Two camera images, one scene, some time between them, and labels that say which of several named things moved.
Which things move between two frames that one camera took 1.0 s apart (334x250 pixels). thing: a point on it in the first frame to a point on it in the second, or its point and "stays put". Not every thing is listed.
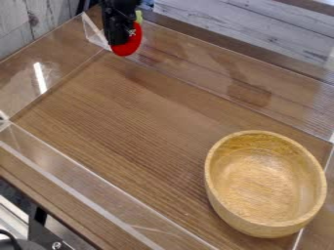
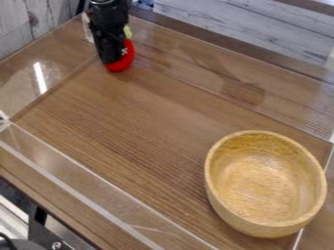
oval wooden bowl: [265, 184] stays put
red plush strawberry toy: [127, 48] to [128, 51]
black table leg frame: [39, 233] stays put
